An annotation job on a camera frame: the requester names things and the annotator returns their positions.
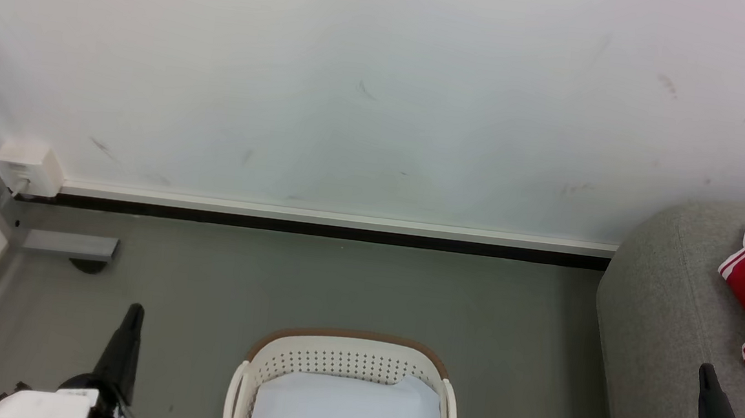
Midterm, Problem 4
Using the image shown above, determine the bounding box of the white wall socket box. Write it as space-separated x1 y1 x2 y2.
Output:
0 135 69 200

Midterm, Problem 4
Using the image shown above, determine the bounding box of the black skirting strip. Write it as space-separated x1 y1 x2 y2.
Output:
12 188 615 273

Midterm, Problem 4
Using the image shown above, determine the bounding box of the black round frame foot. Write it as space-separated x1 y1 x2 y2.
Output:
67 257 110 278

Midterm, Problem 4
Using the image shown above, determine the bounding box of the white cable trunking strip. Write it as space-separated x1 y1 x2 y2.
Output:
60 180 620 260

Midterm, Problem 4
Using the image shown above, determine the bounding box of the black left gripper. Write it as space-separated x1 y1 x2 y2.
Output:
55 296 164 418

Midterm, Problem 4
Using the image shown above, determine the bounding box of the pale white basket liner cloth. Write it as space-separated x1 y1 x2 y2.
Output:
249 358 451 418

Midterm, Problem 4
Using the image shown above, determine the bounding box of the white plastic laundry basket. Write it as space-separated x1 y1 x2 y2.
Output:
222 319 467 418

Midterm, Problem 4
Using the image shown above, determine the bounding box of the grey fabric sofa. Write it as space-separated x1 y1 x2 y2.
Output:
584 187 745 418

